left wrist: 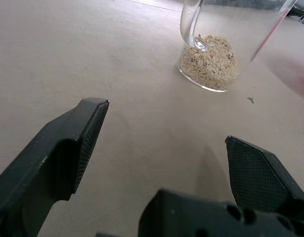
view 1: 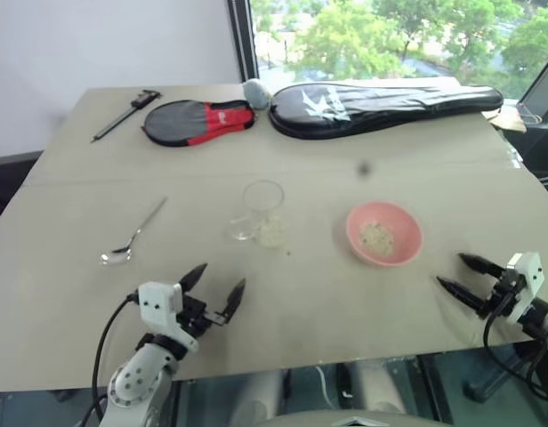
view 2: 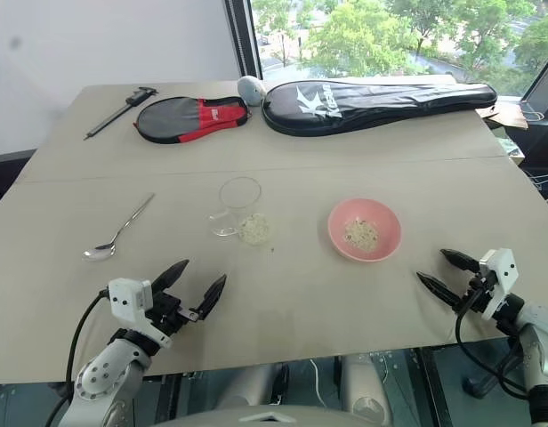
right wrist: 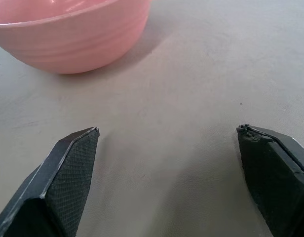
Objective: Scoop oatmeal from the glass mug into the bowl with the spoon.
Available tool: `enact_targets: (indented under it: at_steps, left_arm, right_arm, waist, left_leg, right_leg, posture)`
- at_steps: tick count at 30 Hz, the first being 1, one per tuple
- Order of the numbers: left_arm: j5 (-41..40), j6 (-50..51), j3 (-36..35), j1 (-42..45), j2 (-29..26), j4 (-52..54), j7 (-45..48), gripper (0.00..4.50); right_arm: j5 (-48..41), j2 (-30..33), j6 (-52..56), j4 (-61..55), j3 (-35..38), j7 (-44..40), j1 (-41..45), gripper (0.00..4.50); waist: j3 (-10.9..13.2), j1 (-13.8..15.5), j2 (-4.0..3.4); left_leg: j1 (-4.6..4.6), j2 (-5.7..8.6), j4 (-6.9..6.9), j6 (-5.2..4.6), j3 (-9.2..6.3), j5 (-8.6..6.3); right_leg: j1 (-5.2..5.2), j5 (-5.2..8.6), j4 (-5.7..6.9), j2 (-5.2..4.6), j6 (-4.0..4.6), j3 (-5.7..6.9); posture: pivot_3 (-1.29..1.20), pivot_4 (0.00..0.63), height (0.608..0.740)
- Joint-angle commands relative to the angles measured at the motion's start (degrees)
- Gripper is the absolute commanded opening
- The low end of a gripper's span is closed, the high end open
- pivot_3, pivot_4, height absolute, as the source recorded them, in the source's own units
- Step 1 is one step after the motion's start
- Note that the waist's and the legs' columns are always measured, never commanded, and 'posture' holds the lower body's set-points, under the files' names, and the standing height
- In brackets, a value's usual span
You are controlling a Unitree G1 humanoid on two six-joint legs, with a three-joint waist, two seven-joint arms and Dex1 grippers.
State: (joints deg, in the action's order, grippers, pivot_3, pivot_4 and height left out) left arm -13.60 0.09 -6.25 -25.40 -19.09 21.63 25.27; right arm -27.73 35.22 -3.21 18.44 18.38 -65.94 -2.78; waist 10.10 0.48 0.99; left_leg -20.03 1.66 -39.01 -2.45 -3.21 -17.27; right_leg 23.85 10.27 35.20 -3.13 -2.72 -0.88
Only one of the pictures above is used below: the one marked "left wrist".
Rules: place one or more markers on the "clear glass measuring cup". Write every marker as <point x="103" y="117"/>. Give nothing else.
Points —
<point x="216" y="47"/>

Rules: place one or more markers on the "black object at table edge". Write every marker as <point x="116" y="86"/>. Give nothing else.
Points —
<point x="297" y="11"/>

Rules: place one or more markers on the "beige granular flakes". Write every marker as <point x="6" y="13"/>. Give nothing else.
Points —
<point x="211" y="64"/>

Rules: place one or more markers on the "small dark crumb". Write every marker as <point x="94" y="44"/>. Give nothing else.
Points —
<point x="250" y="99"/>

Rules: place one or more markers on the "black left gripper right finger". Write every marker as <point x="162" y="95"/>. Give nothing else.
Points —
<point x="255" y="172"/>

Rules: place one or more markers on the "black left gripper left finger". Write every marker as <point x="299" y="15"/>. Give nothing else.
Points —
<point x="38" y="158"/>

